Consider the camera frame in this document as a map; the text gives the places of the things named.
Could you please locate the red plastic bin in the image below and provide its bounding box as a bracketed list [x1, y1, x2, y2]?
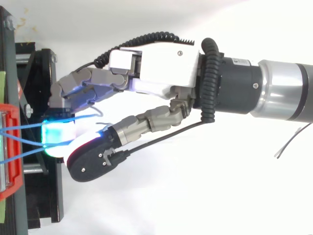
[0, 102, 24, 202]

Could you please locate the thin black cable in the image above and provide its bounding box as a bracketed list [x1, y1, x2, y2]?
[273, 121, 313, 159]
[104, 121, 205, 167]

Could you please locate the black stand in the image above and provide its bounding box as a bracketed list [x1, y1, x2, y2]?
[0, 6, 65, 235]

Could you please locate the black coiled cable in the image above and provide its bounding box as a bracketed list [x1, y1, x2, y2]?
[94, 31, 224, 123]

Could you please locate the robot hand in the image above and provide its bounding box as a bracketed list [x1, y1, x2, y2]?
[40, 36, 201, 183]

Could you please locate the blue cable bundle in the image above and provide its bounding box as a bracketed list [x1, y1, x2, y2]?
[0, 107, 113, 165]

